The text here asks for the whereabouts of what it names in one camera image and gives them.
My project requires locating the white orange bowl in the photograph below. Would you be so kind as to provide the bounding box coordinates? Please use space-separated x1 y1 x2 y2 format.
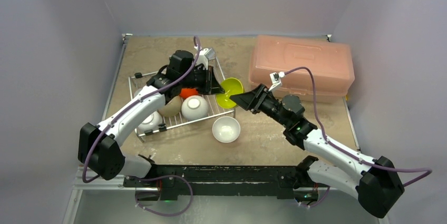
181 95 209 121

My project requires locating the yellow green bowl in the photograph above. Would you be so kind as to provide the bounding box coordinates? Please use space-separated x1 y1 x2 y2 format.
216 77 244 109

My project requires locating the plain white bowl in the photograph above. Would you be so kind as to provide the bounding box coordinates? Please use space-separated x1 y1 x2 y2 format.
137 111 163 133

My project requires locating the pink plastic storage box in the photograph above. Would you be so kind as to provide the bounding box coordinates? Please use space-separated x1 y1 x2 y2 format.
248 35 355 103

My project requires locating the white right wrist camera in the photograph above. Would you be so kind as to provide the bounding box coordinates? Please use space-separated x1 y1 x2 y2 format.
268 72 285 92

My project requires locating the silver wire dish rack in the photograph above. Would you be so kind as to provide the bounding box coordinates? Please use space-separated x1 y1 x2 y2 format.
128 57 236 143

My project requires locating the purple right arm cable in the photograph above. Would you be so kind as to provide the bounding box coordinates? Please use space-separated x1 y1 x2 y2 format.
283 67 433 188

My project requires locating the cream white bowl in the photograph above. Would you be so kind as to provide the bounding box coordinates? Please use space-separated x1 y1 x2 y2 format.
158 96 183 117

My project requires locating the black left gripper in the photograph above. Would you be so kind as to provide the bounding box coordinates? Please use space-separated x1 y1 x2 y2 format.
180 65 224 95

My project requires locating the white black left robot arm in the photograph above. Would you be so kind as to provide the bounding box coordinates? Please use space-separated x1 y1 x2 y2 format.
77 48 224 187

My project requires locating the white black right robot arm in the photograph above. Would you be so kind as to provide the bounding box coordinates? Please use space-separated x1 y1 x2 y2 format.
230 84 405 218

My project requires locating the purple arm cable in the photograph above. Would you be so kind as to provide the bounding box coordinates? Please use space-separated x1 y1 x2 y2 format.
82 36 201 184
283 67 433 188

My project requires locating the black aluminium mounting rail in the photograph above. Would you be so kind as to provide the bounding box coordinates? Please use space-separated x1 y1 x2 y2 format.
73 164 381 202

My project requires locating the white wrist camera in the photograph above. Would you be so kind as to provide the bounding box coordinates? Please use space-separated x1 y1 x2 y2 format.
196 47 216 68
268 72 285 92

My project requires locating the small white bowl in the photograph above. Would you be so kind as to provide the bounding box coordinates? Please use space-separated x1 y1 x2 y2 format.
212 116 241 143

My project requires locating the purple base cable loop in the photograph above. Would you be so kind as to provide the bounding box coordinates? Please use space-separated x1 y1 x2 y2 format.
134 176 195 217

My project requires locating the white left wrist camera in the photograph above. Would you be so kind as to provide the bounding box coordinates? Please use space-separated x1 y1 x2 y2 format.
196 47 216 68

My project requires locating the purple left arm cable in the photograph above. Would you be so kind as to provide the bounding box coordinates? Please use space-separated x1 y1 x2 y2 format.
82 36 201 184

